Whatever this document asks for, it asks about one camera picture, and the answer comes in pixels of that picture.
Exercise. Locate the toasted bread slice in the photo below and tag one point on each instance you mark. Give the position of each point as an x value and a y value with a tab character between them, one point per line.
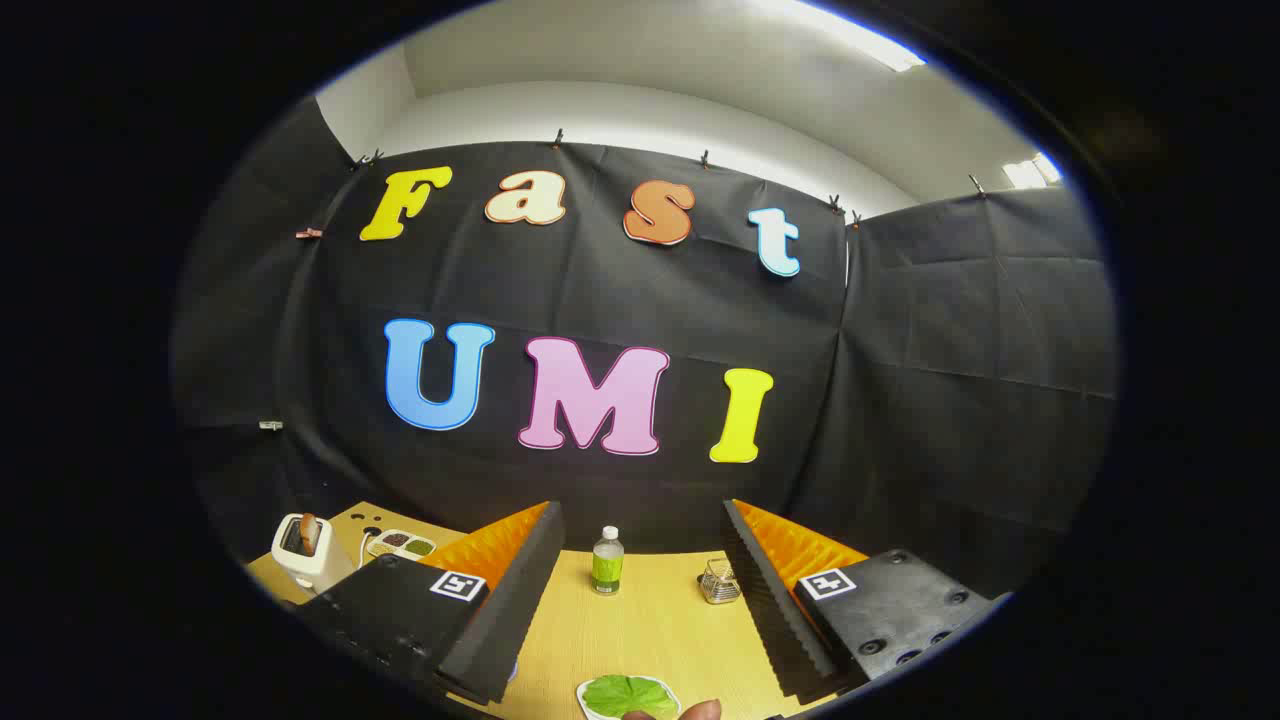
311	532

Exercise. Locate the small ceiling light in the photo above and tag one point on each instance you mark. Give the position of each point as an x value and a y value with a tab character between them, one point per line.
1030	172

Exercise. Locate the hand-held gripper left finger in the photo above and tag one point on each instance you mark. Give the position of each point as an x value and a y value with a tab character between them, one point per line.
500	620

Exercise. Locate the white square plate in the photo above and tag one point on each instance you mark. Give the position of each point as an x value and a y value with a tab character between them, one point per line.
672	694

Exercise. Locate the white toaster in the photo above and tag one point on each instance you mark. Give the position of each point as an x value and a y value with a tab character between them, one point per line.
300	570

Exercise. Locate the green lettuce leaf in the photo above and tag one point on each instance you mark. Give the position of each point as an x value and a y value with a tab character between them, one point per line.
622	694

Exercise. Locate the black backdrop cloth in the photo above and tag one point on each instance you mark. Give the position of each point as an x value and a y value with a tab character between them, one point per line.
940	330

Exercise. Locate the long ceiling light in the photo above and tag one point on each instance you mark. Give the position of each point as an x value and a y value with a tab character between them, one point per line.
860	38

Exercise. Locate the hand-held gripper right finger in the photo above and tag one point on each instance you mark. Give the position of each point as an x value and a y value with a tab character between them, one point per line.
775	615

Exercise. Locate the green label plastic bottle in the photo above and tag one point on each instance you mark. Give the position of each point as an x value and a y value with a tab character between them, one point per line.
607	568

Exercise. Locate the white divided condiment tray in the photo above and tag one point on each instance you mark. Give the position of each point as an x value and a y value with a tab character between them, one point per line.
400	545

